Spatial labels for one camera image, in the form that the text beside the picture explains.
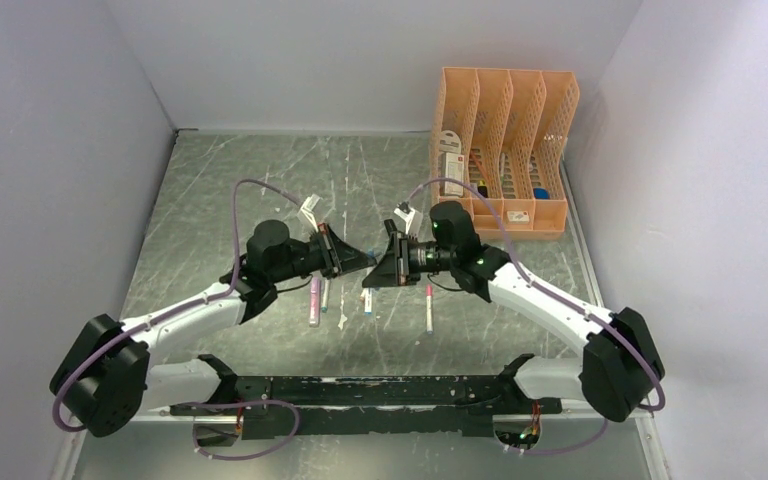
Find orange plastic file organizer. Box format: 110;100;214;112
429;67;580;240

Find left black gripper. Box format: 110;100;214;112
269;223;376;284

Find red capped white marker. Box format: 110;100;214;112
425;285;434;335

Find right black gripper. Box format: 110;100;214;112
363;232;457;290

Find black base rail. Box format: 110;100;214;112
170;375;562;439

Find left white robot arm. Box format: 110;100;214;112
49;220;375;437

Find lavender capped teal marker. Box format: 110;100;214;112
320;279;331;313

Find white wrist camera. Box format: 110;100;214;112
297;194;321;232
394;202;422;238

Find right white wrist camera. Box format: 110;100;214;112
394;202;422;238

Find white packaged item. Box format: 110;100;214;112
438;130;465;197

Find blue capped white marker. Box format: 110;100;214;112
363;288;374;315

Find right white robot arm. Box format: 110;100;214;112
362;201;665;422

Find pink highlighter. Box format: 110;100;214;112
308;276;321;328

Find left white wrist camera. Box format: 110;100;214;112
297;194;321;232

